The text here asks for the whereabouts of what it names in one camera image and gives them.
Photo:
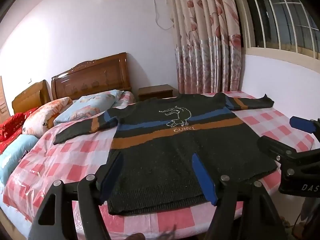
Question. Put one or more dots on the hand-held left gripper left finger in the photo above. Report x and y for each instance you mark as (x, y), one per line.
(112, 173)

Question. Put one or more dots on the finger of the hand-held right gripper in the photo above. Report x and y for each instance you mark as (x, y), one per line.
(301, 125)
(277, 147)

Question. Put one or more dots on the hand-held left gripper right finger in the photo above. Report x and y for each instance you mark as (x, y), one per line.
(203, 180)

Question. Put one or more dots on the dark green striped sweater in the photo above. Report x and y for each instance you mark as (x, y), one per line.
(175, 155)

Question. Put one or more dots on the pink checkered bed sheet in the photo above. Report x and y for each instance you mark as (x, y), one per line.
(75, 160)

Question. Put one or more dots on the light blue floral pillow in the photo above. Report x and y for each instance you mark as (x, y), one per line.
(85, 107)

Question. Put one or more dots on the orange floral pillow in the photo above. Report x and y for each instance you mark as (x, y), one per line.
(42, 120)

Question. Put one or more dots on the wooden nightstand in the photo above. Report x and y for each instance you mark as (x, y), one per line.
(156, 91)

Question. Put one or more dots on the large wooden headboard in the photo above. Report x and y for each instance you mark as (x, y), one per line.
(95, 77)

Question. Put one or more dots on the light blue quilt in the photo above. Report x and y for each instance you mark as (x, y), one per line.
(15, 150)

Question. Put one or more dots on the red blanket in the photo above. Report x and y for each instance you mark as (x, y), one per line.
(12, 127)

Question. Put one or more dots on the window with cream grille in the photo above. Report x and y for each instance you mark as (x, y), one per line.
(275, 17)

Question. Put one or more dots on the small wooden headboard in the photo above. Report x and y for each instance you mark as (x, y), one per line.
(30, 97)

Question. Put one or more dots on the pink floral curtain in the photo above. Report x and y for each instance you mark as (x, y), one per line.
(200, 42)

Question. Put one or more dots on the wooden wardrobe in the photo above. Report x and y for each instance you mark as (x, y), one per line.
(3, 100)

